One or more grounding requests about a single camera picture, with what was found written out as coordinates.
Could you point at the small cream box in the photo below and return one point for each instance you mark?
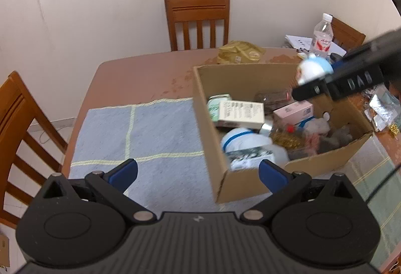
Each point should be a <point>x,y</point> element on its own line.
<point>241,114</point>

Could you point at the brown cardboard box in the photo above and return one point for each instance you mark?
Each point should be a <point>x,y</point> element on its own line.
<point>244,186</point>

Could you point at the small cardboard carton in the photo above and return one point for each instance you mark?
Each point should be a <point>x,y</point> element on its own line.
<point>3,249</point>

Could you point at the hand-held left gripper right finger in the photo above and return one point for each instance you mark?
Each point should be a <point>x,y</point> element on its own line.
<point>272,175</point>

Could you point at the clear jar of brown tablets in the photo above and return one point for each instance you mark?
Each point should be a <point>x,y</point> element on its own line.
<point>272,100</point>

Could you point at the jar of yellow capsules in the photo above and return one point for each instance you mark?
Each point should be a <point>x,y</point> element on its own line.
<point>282,137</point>

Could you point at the translucent white plastic bottle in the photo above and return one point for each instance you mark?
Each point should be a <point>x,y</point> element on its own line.
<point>250,156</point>

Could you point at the pile of silver blister packs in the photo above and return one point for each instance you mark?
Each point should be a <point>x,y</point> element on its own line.
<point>380,112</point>

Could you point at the white papers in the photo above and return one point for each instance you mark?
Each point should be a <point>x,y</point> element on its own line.
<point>297,42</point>

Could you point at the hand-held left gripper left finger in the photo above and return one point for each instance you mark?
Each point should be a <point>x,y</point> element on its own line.
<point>125,172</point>

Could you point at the small white sock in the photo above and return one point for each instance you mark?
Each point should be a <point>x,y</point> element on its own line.
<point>316,125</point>

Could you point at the blue and white toy figure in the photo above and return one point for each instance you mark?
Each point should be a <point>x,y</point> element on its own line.
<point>315,68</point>

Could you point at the blue checked towel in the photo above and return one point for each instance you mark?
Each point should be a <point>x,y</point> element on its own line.
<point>150,136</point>

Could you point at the wooden chair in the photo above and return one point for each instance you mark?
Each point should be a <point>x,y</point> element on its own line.
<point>197,23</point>
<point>15,111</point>
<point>347,34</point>

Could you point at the white sock with blue stripe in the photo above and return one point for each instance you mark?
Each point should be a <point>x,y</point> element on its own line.
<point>241,137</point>

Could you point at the clear water bottle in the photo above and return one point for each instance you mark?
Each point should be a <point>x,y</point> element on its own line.
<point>322,35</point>

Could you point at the pink box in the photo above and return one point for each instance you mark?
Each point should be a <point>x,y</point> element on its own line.
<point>291,112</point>

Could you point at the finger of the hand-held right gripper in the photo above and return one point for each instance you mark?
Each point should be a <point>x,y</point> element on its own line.
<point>337,63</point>
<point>310,89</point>

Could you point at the grey toy figure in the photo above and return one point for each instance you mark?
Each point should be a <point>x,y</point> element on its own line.
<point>335,139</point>

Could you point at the green and white packet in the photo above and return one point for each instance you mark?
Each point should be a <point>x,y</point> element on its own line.
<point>216,106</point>

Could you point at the yellow-brown bag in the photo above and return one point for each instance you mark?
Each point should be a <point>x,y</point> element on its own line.
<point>239,53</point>

